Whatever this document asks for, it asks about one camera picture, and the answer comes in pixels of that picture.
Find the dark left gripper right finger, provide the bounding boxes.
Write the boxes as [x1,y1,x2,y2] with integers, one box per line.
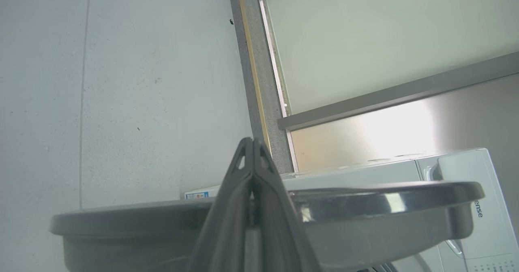
[253,139,323,272]

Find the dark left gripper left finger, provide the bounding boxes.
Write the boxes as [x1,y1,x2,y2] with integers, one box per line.
[186,137,255,272]

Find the white washing machine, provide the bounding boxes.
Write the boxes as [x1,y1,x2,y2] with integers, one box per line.
[180,148,519,272]

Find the white detergent drawer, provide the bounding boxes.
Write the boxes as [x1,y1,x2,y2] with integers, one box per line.
[437,148,519,261]

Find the grey wall frame bar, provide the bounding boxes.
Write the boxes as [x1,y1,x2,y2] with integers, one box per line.
[278,52,519,131]

